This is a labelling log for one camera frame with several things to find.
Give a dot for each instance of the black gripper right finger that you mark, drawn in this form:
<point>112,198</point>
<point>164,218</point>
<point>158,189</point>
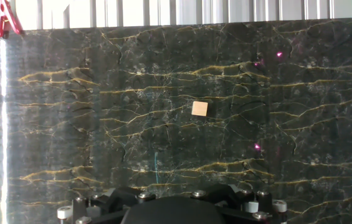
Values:
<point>250,202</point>

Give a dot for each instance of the red plastic clothespin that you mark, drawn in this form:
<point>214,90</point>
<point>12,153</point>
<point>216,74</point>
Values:
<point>6,17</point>

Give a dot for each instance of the black marble pattern mat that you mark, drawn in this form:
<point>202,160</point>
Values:
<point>163,77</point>

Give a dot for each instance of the small wooden block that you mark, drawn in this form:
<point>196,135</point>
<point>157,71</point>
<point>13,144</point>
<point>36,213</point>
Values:
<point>199,108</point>

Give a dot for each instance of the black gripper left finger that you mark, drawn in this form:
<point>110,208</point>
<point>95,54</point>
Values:
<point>113,199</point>

